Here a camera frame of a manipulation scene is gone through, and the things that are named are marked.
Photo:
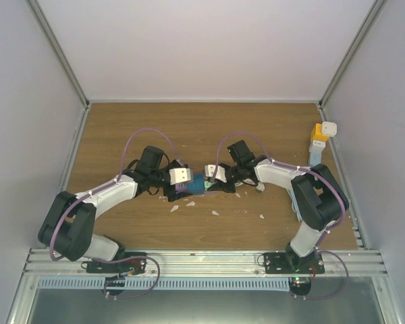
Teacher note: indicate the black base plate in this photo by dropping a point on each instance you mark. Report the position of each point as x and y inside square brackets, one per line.
[276, 263]
[135, 266]

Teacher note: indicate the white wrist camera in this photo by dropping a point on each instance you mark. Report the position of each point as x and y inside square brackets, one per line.
[180, 175]
[215, 172]

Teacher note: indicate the light blue charger block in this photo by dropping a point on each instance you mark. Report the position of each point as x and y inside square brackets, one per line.
[315, 150]

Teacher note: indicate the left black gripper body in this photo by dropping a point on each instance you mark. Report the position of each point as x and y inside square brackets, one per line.
[169, 193]

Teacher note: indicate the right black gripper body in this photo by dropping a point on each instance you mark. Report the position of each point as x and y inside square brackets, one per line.
[225, 188]

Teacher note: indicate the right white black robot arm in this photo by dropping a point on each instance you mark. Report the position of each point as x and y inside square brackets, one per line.
[319, 200]

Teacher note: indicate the aluminium front rail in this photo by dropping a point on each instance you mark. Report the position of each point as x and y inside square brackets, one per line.
[215, 263]

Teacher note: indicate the white plastic debris pile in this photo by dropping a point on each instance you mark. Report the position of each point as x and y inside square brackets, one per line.
[185, 202]

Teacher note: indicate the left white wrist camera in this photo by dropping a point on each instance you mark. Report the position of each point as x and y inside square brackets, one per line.
[180, 175]

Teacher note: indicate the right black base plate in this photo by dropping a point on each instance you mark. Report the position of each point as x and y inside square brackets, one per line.
[276, 263]

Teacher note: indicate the purple power strip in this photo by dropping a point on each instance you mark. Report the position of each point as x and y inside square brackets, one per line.
[182, 191]

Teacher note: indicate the green plug adapter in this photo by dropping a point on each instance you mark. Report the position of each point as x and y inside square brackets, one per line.
[207, 185]

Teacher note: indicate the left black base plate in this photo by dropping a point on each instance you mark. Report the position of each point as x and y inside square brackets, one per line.
[135, 266]

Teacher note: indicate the blue cube plug adapter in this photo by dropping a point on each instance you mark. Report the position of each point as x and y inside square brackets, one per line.
[196, 186]

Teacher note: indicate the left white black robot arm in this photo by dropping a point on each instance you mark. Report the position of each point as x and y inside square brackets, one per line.
[68, 228]

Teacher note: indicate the slotted grey cable duct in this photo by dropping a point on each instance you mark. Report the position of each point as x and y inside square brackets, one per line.
[167, 283]

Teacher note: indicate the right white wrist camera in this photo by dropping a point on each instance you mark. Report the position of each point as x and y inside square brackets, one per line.
[215, 172]

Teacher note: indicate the white cube adapter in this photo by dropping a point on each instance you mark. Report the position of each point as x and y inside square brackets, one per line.
[329, 129]

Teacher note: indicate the yellow plug adapter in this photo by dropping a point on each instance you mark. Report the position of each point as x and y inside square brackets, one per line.
[316, 134]

